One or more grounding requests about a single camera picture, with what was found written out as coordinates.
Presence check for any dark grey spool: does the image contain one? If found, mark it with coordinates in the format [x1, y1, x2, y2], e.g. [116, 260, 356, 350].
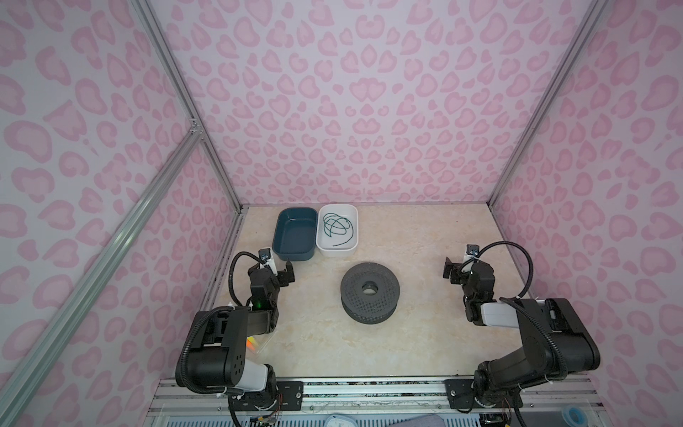
[340, 263, 400, 325]

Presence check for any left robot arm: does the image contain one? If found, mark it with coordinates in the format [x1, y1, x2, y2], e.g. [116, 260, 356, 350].
[175, 262, 295, 411]

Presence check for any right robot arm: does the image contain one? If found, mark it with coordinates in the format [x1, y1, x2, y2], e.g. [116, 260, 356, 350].
[443, 259, 601, 414]

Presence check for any dark teal plastic bin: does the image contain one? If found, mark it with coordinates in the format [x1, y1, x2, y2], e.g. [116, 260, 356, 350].
[272, 207, 318, 262]

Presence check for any white plastic bin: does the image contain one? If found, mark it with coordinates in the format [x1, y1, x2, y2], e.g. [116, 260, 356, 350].
[316, 204, 359, 258]

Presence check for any pack of highlighter markers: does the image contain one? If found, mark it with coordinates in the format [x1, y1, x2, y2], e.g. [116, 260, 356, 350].
[247, 336, 270, 354]

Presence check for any blue tape roll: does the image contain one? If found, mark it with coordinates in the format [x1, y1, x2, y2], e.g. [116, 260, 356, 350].
[561, 406, 589, 427]

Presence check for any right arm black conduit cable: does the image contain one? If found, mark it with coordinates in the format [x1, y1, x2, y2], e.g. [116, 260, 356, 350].
[474, 240, 535, 300]

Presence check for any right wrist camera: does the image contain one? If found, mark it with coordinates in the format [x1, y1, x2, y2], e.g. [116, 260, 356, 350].
[464, 244, 480, 263]

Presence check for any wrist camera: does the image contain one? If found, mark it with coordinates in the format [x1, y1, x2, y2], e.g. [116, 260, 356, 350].
[464, 244, 480, 263]
[258, 247, 277, 275]

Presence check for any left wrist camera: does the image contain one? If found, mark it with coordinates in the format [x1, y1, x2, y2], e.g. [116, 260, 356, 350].
[258, 247, 277, 275]

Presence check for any dark green cable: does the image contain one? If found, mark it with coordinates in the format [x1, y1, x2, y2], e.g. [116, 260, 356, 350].
[322, 212, 357, 248]

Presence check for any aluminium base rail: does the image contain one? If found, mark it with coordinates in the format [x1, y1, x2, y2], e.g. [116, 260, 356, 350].
[143, 375, 611, 426]

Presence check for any diagonal aluminium frame bar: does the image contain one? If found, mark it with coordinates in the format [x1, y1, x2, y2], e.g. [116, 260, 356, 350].
[1, 126, 203, 426]

